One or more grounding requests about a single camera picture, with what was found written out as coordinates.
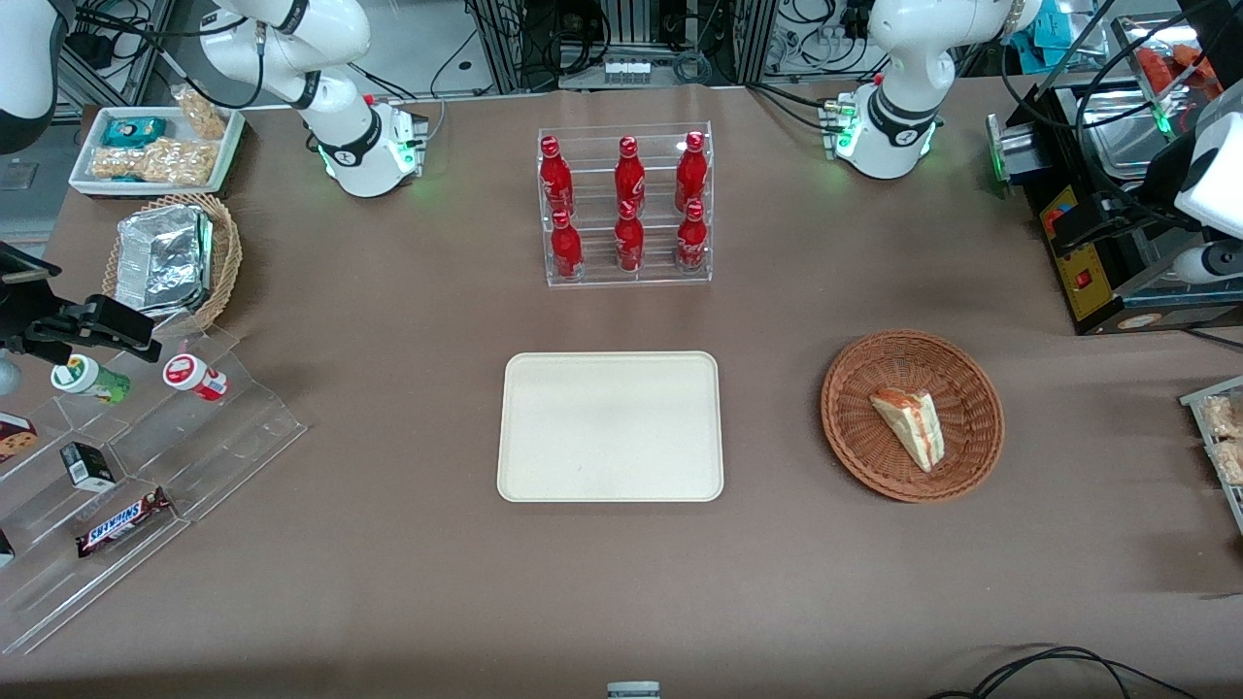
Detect brown round wicker basket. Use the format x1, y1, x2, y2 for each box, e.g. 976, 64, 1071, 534
821, 330, 1006, 504

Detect steel warmer pan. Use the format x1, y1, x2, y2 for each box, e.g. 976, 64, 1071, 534
1078, 92, 1181, 181

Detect red fried food pieces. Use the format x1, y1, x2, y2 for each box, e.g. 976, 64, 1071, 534
1134, 44, 1226, 98

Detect green lidded snack cup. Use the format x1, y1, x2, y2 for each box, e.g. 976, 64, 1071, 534
50, 354, 131, 405

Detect light tan wicker basket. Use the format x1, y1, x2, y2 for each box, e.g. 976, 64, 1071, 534
101, 192, 243, 336

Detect red cola bottle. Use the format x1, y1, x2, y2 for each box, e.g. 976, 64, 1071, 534
675, 130, 709, 213
551, 209, 584, 283
614, 199, 646, 274
614, 135, 647, 216
539, 135, 574, 216
676, 199, 709, 275

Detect teal snack packet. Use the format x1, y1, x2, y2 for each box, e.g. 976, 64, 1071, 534
102, 116, 168, 149

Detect black food warmer machine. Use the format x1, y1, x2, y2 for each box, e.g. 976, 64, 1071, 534
986, 15, 1243, 337

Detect black floor cable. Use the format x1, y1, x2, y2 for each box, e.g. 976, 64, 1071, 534
927, 646, 1200, 699

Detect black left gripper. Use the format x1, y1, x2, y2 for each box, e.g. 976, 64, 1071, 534
1053, 146, 1206, 255

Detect Snickers chocolate bar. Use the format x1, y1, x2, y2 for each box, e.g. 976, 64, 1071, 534
76, 487, 173, 558

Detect cream plastic tray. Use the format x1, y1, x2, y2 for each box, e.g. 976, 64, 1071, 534
496, 350, 725, 504

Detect white rectangular snack tray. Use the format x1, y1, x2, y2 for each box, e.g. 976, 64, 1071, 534
68, 105, 246, 198

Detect brown cookie box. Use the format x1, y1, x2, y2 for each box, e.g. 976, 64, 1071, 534
0, 413, 39, 464

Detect red lidded snack cup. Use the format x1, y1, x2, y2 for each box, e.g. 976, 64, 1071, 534
162, 353, 229, 402

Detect small clear peanut bag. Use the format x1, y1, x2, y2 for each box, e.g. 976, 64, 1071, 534
170, 84, 229, 142

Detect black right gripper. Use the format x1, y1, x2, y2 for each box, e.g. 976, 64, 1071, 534
0, 294, 164, 366

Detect silver foil container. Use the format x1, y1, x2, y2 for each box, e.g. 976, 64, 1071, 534
114, 203, 215, 316

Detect triangle sandwich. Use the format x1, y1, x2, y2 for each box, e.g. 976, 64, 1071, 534
869, 387, 946, 474

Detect large clear peanut bag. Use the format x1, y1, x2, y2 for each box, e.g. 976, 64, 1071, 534
90, 138, 217, 185

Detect white wire-edged tray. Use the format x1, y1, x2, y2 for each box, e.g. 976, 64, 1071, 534
1180, 377, 1243, 535

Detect small black box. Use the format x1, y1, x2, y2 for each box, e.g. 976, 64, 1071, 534
60, 442, 117, 493

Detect clear acrylic stepped stand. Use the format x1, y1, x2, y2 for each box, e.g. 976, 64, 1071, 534
0, 325, 309, 656

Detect clear acrylic bottle rack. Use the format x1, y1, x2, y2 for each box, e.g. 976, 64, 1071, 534
537, 121, 713, 288

